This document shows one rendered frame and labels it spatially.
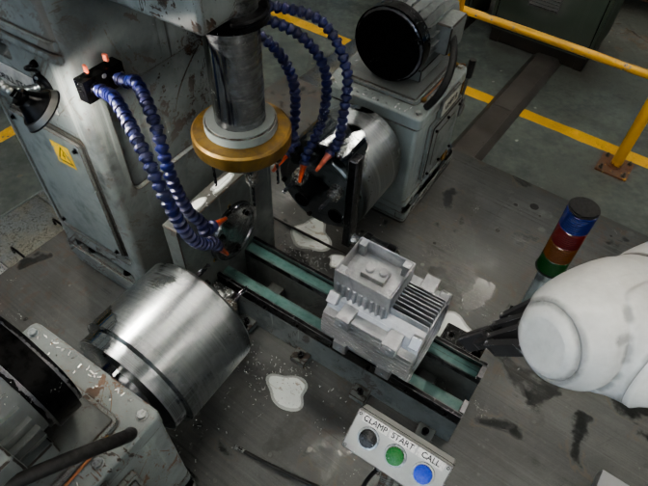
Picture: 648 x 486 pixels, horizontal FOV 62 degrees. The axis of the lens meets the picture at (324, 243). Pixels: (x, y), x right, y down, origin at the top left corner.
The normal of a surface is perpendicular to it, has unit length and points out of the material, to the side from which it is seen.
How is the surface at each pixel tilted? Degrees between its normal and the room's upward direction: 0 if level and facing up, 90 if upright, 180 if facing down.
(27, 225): 0
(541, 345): 77
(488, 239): 0
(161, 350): 28
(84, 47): 90
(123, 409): 0
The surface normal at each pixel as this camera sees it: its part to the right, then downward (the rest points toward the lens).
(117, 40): 0.84, 0.44
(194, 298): 0.27, -0.49
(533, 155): 0.04, -0.65
